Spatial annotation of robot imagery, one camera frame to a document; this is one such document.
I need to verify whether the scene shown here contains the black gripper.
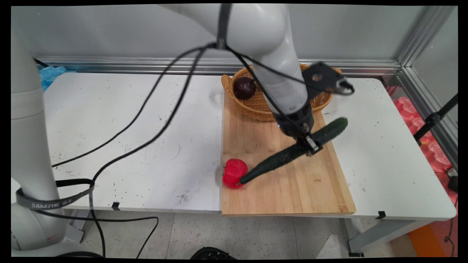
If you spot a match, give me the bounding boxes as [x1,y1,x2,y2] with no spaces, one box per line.
[272,103,323,157]

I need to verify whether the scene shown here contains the long dark green cucumber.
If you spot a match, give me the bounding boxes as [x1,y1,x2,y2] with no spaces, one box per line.
[239,117,348,185]

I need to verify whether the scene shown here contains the wooden cutting board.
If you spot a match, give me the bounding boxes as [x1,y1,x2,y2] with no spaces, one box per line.
[221,93,356,216]

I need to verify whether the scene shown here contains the woven wicker basket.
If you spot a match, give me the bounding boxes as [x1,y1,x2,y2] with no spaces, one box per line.
[222,64,343,122]

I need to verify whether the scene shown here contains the red bell pepper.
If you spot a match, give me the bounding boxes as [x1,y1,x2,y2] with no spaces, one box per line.
[222,159,249,189]

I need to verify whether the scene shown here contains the dark purple round fruit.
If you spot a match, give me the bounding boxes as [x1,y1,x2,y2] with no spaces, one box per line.
[234,76,256,100]

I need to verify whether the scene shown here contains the grey table leg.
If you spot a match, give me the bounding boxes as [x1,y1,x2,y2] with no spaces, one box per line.
[64,209,91,244]
[347,218,436,257]

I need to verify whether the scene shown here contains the red foam sheet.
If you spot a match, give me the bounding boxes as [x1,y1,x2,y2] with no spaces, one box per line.
[392,96,453,174]

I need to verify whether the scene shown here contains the black tripod stand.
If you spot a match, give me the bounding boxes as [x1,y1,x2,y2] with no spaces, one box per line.
[413,94,458,146]

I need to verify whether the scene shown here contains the black round floor object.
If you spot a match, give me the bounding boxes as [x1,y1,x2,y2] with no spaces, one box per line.
[190,247,237,260]

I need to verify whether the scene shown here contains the small black device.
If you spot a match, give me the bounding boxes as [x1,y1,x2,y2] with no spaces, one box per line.
[446,167,458,194]

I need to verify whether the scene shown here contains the orange floor mat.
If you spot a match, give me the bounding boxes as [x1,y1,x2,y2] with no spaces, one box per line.
[407,222,458,258]

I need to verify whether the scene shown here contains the blue foam sheet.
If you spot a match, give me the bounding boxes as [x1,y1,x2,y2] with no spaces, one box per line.
[38,66,68,92]

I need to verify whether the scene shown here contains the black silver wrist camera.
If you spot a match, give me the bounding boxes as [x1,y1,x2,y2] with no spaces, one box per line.
[302,61,355,99]

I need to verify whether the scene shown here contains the slanted aluminium frame rail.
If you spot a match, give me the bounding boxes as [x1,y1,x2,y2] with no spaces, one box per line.
[397,67,458,171]

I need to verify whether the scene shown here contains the black cable with metal plug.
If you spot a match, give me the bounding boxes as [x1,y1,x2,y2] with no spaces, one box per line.
[88,43,311,258]

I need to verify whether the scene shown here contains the upright aluminium frame post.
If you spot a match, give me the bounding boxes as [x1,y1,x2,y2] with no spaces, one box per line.
[397,5,456,68]

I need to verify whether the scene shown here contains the black camera cable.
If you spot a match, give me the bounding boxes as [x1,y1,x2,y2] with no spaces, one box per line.
[51,43,355,168]

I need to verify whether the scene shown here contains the thin black floor cable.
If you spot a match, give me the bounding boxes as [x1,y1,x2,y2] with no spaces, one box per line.
[33,209,160,259]

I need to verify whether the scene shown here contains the horizontal aluminium frame rail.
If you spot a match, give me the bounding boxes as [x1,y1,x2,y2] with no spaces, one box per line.
[34,55,402,77]

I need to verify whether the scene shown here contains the grey printed velcro strap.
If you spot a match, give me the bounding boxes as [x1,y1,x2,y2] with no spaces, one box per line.
[15,179,95,210]

